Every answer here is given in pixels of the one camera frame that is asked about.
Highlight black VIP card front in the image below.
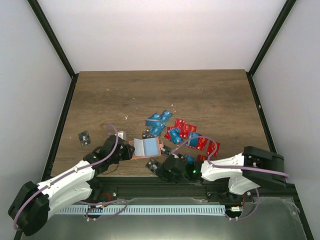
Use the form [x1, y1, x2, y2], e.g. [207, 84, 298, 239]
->
[145, 160, 162, 175]

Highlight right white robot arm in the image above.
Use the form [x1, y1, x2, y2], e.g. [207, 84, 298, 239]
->
[148, 146, 289, 202]

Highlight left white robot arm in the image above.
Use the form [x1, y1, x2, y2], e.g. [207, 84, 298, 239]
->
[7, 135, 135, 236]

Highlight blue card beside black pair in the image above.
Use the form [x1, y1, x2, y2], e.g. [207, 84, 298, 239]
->
[183, 154, 195, 164]

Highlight black cards under blue pile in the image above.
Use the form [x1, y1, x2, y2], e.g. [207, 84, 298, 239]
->
[142, 128, 155, 139]

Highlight red card pile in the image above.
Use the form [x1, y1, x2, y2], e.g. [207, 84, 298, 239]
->
[164, 118, 220, 161]

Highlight lone black card far left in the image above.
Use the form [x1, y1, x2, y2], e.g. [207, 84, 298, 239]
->
[78, 130, 92, 147]

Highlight blue card pile top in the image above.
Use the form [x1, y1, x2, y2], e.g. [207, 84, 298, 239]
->
[145, 110, 173, 137]

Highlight metal sheet front panel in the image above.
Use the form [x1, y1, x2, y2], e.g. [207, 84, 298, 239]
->
[31, 197, 306, 240]

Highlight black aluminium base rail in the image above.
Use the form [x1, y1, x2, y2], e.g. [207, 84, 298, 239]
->
[94, 176, 296, 203]

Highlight light blue slotted cable duct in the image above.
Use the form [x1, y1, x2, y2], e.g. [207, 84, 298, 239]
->
[58, 205, 226, 216]

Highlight right black frame post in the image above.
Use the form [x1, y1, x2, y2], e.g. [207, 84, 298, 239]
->
[246, 0, 298, 76]

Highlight black frame post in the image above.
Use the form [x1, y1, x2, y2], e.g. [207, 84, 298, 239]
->
[26, 0, 76, 79]
[246, 0, 298, 76]

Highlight left black frame post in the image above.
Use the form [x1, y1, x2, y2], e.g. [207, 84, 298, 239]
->
[26, 0, 76, 79]

